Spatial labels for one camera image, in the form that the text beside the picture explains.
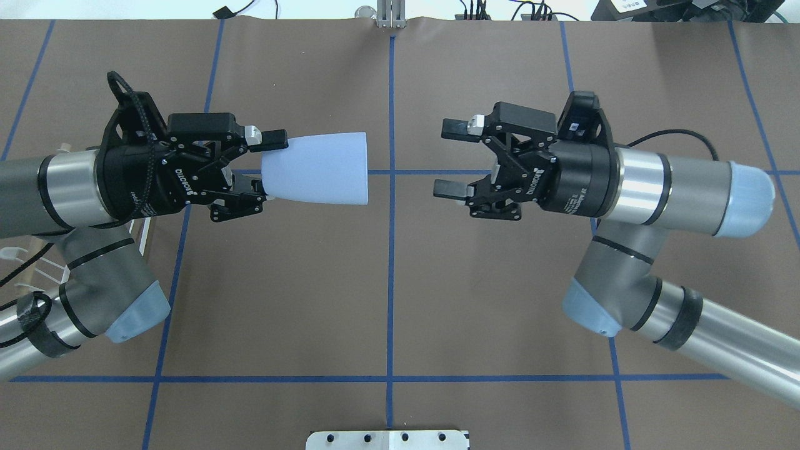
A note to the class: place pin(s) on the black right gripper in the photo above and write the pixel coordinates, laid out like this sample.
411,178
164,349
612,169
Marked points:
578,181

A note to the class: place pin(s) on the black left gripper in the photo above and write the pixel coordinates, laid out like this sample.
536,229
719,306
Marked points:
127,186

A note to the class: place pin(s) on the light blue plastic cup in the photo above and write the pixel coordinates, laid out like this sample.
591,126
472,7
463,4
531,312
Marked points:
332,168

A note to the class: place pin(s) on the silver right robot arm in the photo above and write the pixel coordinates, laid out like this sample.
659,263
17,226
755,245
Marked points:
649,207

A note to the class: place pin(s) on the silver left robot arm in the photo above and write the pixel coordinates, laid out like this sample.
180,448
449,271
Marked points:
79,203

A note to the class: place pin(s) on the orange black usb hub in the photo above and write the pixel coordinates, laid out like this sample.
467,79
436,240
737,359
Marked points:
538,12

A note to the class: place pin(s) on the small black phone device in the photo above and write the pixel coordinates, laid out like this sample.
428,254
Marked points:
223,13

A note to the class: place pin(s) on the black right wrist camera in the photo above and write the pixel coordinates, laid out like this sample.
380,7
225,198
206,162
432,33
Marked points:
584,121

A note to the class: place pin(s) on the aluminium frame post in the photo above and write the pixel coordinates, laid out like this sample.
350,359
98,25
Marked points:
391,14

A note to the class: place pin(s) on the white pedestal column base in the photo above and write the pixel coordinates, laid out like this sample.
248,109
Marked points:
390,439

